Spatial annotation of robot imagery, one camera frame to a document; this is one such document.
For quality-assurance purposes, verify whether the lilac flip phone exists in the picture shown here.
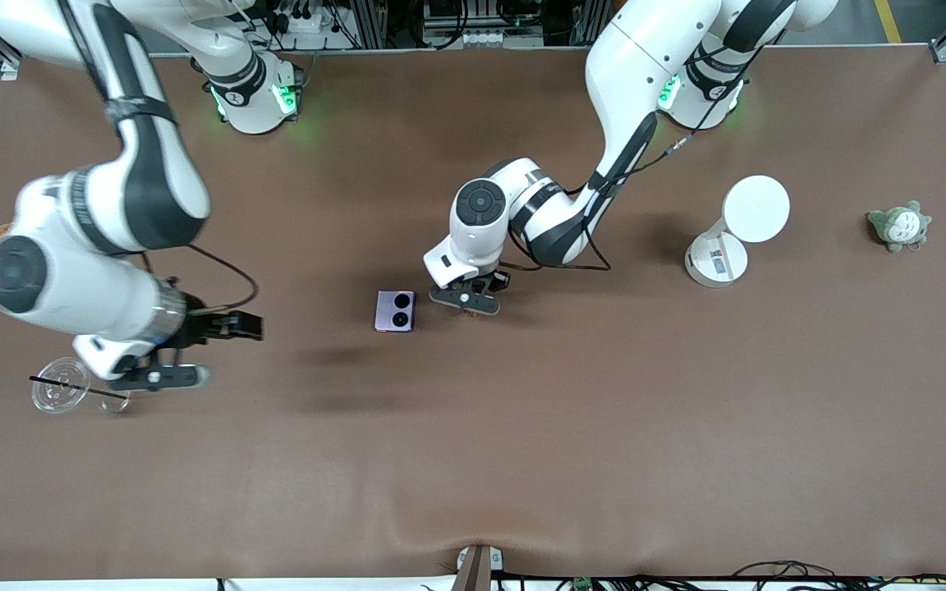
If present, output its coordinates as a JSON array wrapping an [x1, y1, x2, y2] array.
[[374, 290, 416, 333]]

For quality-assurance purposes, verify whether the black drinking straw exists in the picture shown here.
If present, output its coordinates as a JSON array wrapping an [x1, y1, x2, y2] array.
[[28, 375, 131, 401]]

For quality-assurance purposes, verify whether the clear plastic cup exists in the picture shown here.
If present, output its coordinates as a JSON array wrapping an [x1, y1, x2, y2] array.
[[30, 356, 133, 415]]

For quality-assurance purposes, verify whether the brown table cover sheet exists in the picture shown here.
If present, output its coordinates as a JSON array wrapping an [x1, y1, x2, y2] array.
[[0, 45, 946, 582]]

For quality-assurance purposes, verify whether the white round-headed lamp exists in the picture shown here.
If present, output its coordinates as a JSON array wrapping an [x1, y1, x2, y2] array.
[[684, 174, 792, 289]]

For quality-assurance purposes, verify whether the white power strip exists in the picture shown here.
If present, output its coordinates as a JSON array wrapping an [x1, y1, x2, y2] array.
[[272, 7, 326, 35]]

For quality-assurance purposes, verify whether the grey-green totoro plush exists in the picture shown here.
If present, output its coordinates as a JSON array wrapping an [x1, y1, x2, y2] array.
[[866, 201, 932, 254]]

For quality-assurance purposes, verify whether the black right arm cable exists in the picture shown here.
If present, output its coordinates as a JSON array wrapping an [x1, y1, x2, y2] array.
[[140, 243, 260, 317]]

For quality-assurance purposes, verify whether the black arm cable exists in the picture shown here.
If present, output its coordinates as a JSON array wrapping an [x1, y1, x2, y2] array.
[[140, 243, 260, 317], [499, 131, 691, 273]]

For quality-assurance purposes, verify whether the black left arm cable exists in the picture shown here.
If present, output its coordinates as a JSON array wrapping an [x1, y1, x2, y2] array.
[[499, 131, 691, 273]]

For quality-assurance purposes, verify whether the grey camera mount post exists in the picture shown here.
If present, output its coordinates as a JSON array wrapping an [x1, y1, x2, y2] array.
[[455, 543, 505, 591]]

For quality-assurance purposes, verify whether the black floor cable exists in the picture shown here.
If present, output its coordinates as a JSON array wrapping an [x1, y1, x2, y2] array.
[[732, 561, 946, 591]]

